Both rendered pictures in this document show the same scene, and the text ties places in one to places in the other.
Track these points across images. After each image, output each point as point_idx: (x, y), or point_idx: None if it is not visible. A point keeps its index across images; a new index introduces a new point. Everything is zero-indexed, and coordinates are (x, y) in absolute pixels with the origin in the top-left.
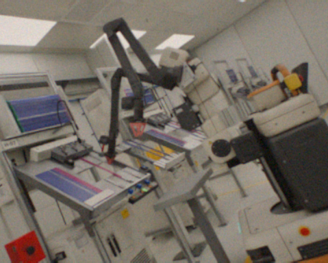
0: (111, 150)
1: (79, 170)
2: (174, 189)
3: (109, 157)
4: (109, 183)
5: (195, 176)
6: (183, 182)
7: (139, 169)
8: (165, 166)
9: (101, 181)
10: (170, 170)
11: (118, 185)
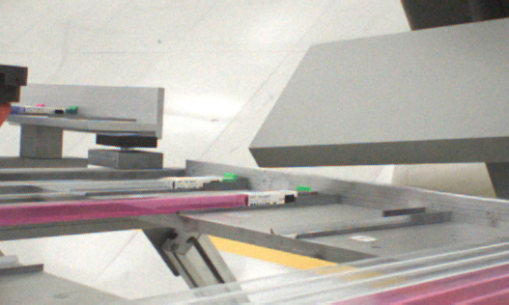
0: None
1: (75, 291)
2: None
3: None
4: (385, 235)
5: (381, 67)
6: (408, 97)
7: (123, 160)
8: (158, 109)
9: (364, 246)
10: (78, 167)
11: (385, 223)
